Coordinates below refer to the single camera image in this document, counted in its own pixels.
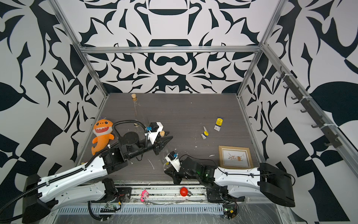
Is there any tall glass bottle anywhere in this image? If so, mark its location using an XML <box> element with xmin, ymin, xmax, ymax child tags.
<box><xmin>159</xmin><ymin>131</ymin><xmax>172</xmax><ymax>171</ymax></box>

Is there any glass bottle with cork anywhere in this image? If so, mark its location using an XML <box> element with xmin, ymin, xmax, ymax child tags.
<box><xmin>131</xmin><ymin>93</ymin><xmax>148</xmax><ymax>126</ymax></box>

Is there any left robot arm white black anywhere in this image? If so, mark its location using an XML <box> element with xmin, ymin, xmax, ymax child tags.
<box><xmin>22</xmin><ymin>132</ymin><xmax>173</xmax><ymax>224</ymax></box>

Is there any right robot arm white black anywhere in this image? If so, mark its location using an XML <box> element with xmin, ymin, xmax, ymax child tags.
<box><xmin>165</xmin><ymin>152</ymin><xmax>296</xmax><ymax>207</ymax></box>

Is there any red ball knob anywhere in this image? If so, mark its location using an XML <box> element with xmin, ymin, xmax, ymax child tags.
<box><xmin>180</xmin><ymin>187</ymin><xmax>189</xmax><ymax>197</ymax></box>

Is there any orange shark plush toy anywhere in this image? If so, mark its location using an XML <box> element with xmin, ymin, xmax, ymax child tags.
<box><xmin>91</xmin><ymin>119</ymin><xmax>114</xmax><ymax>155</ymax></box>

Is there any pink clip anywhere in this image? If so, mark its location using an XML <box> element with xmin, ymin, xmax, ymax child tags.
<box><xmin>140</xmin><ymin>189</ymin><xmax>149</xmax><ymax>203</ymax></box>

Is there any wooden framed picture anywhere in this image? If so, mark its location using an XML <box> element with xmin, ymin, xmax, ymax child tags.
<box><xmin>219</xmin><ymin>146</ymin><xmax>254</xmax><ymax>169</ymax></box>

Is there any circuit board right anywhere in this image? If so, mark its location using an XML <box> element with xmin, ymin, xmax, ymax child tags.
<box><xmin>223</xmin><ymin>207</ymin><xmax>239</xmax><ymax>220</ymax></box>

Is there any green circuit board left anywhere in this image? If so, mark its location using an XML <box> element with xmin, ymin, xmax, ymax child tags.
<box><xmin>100</xmin><ymin>204</ymin><xmax>121</xmax><ymax>213</ymax></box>

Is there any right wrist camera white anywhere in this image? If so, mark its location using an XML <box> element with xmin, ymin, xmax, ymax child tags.
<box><xmin>165</xmin><ymin>151</ymin><xmax>181</xmax><ymax>172</ymax></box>

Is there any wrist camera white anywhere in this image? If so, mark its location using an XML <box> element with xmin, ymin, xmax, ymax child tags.
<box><xmin>147</xmin><ymin>122</ymin><xmax>163</xmax><ymax>145</ymax></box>
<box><xmin>165</xmin><ymin>151</ymin><xmax>181</xmax><ymax>172</ymax></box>

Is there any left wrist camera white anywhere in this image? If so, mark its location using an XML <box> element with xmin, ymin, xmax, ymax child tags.
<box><xmin>147</xmin><ymin>122</ymin><xmax>163</xmax><ymax>145</ymax></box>

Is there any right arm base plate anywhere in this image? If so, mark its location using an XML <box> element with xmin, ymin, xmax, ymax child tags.
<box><xmin>206</xmin><ymin>186</ymin><xmax>246</xmax><ymax>203</ymax></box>

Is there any black corrugated cable conduit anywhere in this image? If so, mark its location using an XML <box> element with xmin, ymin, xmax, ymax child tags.
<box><xmin>0</xmin><ymin>119</ymin><xmax>147</xmax><ymax>223</ymax></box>

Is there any white slotted cable duct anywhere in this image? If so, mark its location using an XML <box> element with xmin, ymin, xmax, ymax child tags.
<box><xmin>57</xmin><ymin>204</ymin><xmax>224</xmax><ymax>215</ymax></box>

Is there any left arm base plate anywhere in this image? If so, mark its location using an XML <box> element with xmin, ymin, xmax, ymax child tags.
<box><xmin>113</xmin><ymin>187</ymin><xmax>132</xmax><ymax>203</ymax></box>

